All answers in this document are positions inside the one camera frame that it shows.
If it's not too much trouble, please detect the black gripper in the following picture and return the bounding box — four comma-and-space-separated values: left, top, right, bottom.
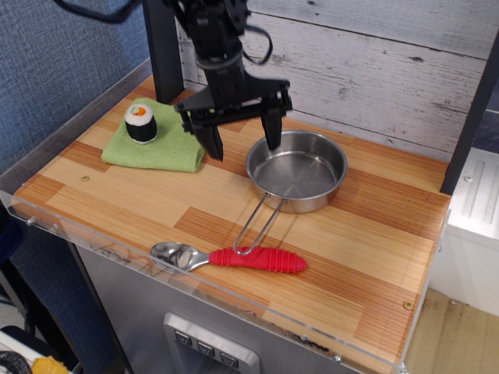
175, 60, 292, 161

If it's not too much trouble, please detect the stainless steel pan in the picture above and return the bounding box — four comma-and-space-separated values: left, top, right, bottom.
233, 129, 349, 256

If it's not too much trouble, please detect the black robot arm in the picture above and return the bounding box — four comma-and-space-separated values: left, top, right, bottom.
170, 1, 292, 160

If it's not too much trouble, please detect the green folded cloth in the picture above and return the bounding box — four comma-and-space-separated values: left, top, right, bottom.
101, 98, 204, 172

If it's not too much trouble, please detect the toy sushi roll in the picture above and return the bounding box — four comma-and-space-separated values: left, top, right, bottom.
124, 104, 157, 144

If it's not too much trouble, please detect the stainless steel cabinet front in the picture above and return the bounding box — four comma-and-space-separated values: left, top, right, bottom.
77, 247, 350, 373

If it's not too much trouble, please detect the silver button control panel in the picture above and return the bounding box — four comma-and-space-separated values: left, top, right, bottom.
163, 312, 260, 373

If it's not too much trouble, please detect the clear acrylic front guard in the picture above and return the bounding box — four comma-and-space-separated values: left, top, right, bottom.
2, 180, 450, 373

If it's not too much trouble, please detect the yellow object bottom left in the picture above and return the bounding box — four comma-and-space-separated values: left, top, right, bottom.
31, 356, 69, 374

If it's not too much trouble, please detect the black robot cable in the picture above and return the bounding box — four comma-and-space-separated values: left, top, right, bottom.
52, 0, 274, 66

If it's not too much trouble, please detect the dark left vertical post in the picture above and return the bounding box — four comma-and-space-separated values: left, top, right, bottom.
142, 0, 184, 104

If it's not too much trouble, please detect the dark vertical post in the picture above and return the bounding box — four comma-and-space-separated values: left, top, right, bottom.
142, 0, 184, 104
440, 35, 498, 196

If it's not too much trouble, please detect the red handled metal spoon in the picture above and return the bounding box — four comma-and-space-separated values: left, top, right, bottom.
150, 242, 307, 273

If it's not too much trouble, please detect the dark right vertical post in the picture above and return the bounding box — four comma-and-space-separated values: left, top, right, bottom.
440, 35, 498, 196

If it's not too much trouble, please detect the white aluminium frame block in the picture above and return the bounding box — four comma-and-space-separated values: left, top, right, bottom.
430, 148, 498, 316

